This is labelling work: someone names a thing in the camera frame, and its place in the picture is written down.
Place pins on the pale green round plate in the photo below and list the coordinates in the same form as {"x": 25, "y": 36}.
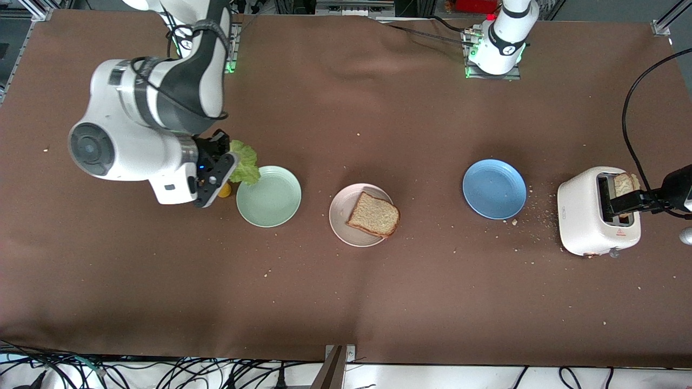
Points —
{"x": 268, "y": 200}

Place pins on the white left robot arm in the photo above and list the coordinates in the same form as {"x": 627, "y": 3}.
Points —
{"x": 505, "y": 32}

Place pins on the aluminium frame profile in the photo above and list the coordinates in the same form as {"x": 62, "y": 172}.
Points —
{"x": 40, "y": 9}
{"x": 662, "y": 26}

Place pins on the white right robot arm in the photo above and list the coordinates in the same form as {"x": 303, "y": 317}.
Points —
{"x": 135, "y": 146}

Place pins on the beige round plate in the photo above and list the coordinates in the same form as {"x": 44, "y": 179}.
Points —
{"x": 341, "y": 216}

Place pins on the brown crust bread slice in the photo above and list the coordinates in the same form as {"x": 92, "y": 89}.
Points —
{"x": 627, "y": 183}
{"x": 373, "y": 215}

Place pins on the white two-slot toaster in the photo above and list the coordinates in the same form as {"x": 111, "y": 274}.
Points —
{"x": 578, "y": 216}

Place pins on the black power plug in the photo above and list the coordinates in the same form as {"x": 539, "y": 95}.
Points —
{"x": 280, "y": 378}

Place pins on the yellow mustard squeeze bottle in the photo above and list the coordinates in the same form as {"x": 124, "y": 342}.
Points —
{"x": 224, "y": 190}

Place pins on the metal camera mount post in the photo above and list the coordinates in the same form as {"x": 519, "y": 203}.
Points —
{"x": 339, "y": 354}

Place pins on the green lettuce leaf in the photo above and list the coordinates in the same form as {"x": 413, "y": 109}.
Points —
{"x": 246, "y": 162}

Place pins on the brown table cloth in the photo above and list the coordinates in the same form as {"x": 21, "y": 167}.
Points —
{"x": 346, "y": 297}

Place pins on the blue round plate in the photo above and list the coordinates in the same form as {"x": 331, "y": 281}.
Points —
{"x": 494, "y": 189}

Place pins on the red box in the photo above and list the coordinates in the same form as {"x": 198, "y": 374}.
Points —
{"x": 476, "y": 5}

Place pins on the grey power strip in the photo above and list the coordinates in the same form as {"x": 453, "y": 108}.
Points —
{"x": 354, "y": 8}

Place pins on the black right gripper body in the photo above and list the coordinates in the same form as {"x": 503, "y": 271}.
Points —
{"x": 207, "y": 147}

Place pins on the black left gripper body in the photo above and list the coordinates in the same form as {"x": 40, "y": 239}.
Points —
{"x": 680, "y": 190}

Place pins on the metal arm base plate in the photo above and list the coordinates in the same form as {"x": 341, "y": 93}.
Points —
{"x": 513, "y": 77}
{"x": 234, "y": 48}

